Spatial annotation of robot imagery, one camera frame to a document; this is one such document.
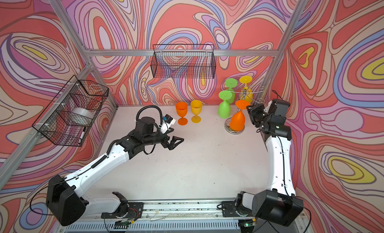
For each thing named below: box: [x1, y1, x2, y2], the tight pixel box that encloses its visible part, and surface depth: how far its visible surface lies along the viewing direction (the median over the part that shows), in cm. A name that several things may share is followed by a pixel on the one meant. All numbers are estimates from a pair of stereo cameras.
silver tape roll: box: [71, 107, 95, 119], surface depth 75 cm
